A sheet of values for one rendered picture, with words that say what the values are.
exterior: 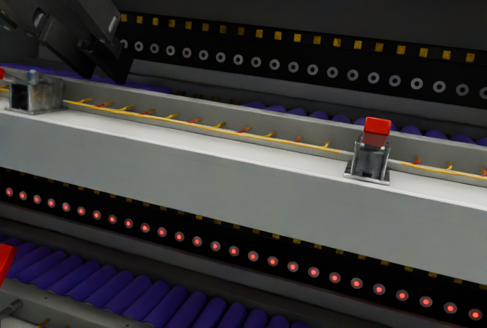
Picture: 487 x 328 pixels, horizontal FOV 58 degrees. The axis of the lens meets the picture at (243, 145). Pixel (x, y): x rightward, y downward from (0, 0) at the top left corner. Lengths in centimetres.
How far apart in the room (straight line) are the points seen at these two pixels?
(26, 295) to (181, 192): 20
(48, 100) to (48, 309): 18
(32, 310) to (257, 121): 26
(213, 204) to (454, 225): 15
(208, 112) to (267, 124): 5
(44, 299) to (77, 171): 14
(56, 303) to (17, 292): 4
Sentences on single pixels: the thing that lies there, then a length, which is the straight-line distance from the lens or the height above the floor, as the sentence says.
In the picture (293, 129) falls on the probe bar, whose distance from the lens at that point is 33.
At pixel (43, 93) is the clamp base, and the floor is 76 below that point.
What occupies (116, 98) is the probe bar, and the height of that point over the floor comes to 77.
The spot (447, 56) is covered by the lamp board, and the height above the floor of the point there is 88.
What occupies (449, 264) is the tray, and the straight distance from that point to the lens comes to 29.
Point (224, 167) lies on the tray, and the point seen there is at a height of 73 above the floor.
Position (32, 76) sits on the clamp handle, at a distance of 39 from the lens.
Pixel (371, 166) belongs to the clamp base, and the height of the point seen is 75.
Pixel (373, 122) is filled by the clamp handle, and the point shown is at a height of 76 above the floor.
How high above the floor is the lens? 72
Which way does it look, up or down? 6 degrees up
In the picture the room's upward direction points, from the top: 12 degrees clockwise
